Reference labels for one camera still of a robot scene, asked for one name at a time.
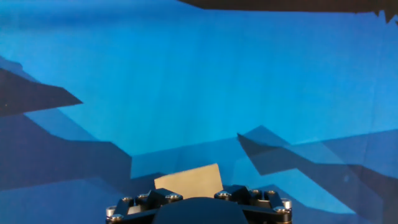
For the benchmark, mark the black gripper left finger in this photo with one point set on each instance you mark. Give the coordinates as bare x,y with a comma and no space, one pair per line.
136,205

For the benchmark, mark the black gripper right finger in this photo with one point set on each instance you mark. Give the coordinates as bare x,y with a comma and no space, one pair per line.
264,202

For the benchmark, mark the large wooden cube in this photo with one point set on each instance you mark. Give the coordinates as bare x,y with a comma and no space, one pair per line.
189,182

